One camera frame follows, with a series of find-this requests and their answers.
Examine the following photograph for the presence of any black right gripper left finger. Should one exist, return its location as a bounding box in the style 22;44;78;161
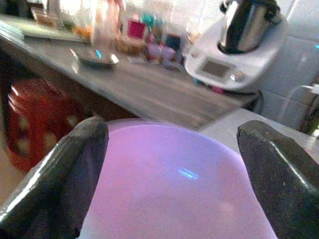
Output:
0;116;110;239

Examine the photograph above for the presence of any clear tall bottle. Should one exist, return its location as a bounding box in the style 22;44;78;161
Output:
91;0;120;56

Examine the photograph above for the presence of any teal topped bottle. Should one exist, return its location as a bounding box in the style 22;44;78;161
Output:
141;12;160;33

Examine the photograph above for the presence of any dark blue jar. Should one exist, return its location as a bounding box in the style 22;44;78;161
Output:
165;33;182;50

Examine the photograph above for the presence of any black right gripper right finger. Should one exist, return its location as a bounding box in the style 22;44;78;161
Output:
237;120;319;239

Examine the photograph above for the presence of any dark round dish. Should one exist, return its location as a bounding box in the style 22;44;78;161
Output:
76;47;120;69

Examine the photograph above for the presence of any red plastic stool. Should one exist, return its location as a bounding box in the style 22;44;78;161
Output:
6;79;88;173

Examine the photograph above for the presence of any magenta box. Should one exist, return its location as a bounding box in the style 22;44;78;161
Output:
127;19;148;40

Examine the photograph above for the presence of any pink plastic bowl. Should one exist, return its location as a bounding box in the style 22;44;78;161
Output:
79;118;278;239

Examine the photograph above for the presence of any white kitchen food processor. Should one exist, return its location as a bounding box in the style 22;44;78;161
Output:
184;0;288;94

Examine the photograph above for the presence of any grey cutting board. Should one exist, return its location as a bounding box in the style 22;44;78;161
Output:
22;23;91;43

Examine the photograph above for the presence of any purple plastic cup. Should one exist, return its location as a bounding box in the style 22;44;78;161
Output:
159;46;175;66

